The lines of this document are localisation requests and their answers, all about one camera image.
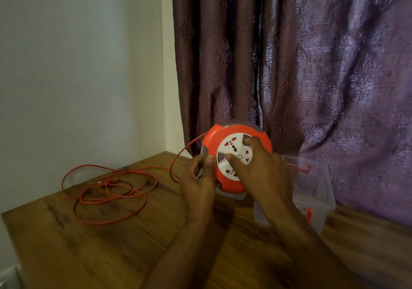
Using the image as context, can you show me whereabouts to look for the orange extension cord reel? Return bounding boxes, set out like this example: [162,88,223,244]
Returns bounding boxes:
[200,120,273,195]

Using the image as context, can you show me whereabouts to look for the purple patterned curtain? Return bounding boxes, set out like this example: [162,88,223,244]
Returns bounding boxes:
[172,0,412,227]

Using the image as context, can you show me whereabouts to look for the person's left hand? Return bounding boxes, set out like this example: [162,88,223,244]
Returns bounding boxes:
[179,154,217,219]

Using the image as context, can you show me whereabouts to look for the person's left forearm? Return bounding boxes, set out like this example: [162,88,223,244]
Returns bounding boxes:
[141,214,210,289]

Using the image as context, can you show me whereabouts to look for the clear plastic lid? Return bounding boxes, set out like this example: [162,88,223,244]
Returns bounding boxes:
[179,166,248,201]

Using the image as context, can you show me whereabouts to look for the person's right forearm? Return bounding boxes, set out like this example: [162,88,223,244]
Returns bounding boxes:
[262,208,367,289]

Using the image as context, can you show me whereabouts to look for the orange power cord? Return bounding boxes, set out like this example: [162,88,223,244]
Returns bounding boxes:
[61,132,208,226]

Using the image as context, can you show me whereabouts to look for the clear plastic box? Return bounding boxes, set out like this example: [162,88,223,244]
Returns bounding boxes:
[253,154,336,235]

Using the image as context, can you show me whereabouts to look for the person's right hand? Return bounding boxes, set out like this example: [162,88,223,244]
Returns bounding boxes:
[224,136,294,215]

